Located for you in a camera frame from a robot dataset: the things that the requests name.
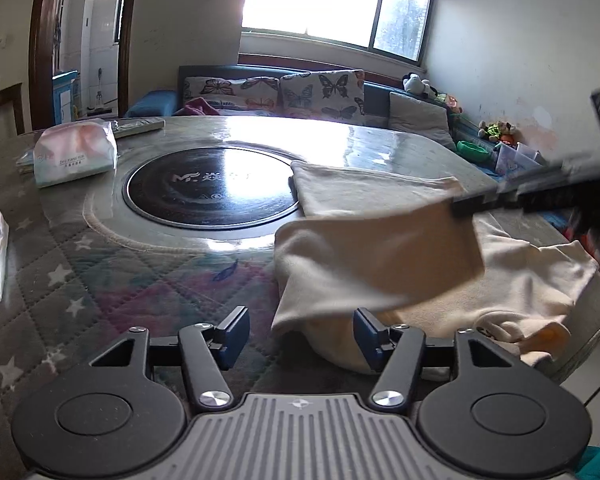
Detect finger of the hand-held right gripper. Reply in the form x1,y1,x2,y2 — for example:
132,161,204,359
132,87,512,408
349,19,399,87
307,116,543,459
449,157,588,220

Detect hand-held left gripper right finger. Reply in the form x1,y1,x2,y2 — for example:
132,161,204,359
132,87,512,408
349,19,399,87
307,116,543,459
354,308,523,408

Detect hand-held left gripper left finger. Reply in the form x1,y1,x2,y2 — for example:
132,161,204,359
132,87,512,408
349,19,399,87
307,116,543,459
90,306,251,408

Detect cream long-sleeved top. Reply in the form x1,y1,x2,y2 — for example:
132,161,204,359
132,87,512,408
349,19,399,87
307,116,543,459
271,160,600,376

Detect clear plastic storage box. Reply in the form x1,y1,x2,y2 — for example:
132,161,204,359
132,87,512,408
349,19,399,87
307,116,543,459
495,141,548,178

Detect blue sofa blanket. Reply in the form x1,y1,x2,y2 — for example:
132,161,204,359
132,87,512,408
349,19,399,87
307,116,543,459
450,127,578,233

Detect green bowl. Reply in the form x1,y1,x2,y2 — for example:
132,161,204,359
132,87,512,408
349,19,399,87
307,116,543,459
456,140,493,161

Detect brown plush bear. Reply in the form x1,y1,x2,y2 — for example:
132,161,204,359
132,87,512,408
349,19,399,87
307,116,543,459
497,120,518,148

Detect grey pillow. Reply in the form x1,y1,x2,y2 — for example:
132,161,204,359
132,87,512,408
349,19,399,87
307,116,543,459
389,91,457,151

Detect round black induction cooker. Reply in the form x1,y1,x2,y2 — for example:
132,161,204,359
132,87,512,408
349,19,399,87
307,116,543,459
114,142,306,241

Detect black and white plush toy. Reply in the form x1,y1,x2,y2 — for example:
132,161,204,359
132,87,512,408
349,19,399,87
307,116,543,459
402,73,438,98

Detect butterfly print pillow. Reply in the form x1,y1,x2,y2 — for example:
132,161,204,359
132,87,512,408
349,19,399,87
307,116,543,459
185,76,283,111
279,70,367,126

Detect white remote control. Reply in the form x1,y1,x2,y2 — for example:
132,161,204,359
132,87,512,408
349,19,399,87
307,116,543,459
111,116,166,140

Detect magenta cloth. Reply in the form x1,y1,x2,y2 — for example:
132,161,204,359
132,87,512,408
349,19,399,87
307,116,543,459
182,97,221,117

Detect white tissue pack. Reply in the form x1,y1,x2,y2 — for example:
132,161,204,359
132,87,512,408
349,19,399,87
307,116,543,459
32,119,118,189

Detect blue sofa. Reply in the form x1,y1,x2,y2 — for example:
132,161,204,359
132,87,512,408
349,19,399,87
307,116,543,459
125,64,561,196

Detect blue cabinet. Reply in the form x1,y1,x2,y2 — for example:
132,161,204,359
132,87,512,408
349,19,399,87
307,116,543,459
52,70,83,123

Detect window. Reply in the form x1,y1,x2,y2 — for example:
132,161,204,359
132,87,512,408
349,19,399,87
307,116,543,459
240,0,438,66

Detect brown door frame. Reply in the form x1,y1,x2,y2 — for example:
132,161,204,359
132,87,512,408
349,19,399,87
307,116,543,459
27,0,143,136

